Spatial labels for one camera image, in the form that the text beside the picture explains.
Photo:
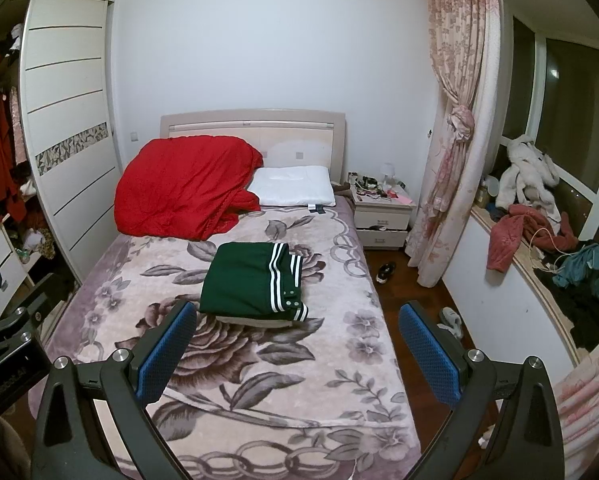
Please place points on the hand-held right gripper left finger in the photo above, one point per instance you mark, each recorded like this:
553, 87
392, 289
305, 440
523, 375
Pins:
164, 355

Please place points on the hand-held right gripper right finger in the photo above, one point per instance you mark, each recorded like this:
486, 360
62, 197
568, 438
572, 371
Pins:
429, 355

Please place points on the green and white varsity jacket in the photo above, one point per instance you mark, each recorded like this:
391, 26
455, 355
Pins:
234, 280

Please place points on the grey slipper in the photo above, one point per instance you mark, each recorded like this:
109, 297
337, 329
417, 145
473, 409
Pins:
454, 330
448, 315

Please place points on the leopard print cloth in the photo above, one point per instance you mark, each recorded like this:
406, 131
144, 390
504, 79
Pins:
41, 245

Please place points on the black shoe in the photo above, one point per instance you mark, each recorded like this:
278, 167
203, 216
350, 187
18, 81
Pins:
385, 272

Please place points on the floral plush blanket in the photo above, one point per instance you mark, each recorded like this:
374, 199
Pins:
279, 385

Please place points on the beige window sill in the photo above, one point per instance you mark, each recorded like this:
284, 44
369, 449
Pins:
523, 272

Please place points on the white nightstand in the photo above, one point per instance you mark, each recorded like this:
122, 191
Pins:
379, 220

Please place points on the red garment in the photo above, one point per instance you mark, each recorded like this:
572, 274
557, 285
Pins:
509, 230

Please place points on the black garment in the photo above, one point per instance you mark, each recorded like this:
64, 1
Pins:
579, 310

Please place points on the red quilt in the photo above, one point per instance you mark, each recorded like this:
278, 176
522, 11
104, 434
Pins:
179, 185

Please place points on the white sliding wardrobe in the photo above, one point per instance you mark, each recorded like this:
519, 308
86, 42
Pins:
69, 110

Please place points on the small white table lamp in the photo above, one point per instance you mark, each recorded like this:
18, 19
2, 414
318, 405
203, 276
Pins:
388, 172

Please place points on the teal garment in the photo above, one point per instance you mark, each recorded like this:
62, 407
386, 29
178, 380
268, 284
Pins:
594, 265

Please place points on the white plush robe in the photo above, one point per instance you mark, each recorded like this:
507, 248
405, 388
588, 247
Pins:
524, 170

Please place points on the white pillow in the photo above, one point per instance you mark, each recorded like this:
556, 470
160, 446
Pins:
289, 185

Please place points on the beige bed headboard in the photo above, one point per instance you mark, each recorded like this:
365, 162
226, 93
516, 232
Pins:
289, 135

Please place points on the white framed window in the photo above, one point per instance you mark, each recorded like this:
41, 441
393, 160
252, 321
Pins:
574, 100

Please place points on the tied pink floral curtain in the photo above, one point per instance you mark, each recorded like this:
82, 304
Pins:
454, 60

